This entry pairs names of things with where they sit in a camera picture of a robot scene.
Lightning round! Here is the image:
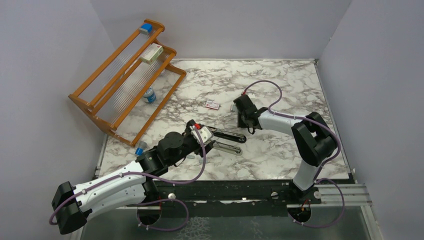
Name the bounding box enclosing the black stapler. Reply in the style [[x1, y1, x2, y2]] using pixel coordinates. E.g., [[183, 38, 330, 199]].
[[209, 127, 247, 144]]

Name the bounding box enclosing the red white staple box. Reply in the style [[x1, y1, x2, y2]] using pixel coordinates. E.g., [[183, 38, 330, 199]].
[[204, 100, 220, 110]]

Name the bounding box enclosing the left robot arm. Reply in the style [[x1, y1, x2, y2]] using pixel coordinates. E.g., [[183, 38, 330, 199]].
[[48, 120, 214, 235]]

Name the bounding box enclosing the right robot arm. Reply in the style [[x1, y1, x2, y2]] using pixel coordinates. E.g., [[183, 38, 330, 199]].
[[233, 94, 340, 204]]

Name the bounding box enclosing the blue white jar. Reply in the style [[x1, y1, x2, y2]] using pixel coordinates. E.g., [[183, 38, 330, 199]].
[[142, 87, 157, 104]]

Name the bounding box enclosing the orange wooden shelf rack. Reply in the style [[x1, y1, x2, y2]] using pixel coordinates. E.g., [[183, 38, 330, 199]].
[[68, 18, 187, 147]]

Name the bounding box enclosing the white red box on shelf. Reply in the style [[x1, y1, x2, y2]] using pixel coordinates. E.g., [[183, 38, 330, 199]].
[[139, 43, 163, 65]]

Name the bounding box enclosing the blue grey eraser block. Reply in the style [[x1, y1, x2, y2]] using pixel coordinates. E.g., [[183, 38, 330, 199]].
[[138, 23, 153, 36]]

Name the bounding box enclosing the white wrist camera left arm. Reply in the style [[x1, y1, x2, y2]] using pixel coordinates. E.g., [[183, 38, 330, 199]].
[[191, 123, 214, 145]]

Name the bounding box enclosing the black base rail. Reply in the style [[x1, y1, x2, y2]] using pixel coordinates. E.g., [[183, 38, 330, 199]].
[[132, 179, 372, 220]]

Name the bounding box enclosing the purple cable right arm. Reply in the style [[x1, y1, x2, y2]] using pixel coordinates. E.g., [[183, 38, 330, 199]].
[[241, 80, 346, 229]]

